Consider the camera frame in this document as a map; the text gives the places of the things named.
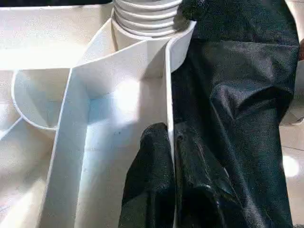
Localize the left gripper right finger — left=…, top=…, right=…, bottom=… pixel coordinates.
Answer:
left=172, top=121, right=248, bottom=228

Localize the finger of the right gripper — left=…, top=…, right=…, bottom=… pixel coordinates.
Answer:
left=182, top=0, right=210, bottom=20

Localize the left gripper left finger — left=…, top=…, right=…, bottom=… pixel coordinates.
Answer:
left=118, top=123, right=175, bottom=228

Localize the white plastic table leg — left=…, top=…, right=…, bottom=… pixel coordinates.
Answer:
left=113, top=0, right=185, bottom=38

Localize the white plastic table top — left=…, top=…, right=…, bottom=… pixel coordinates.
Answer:
left=0, top=0, right=197, bottom=228

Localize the black mat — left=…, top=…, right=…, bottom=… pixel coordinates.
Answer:
left=170, top=0, right=301, bottom=228

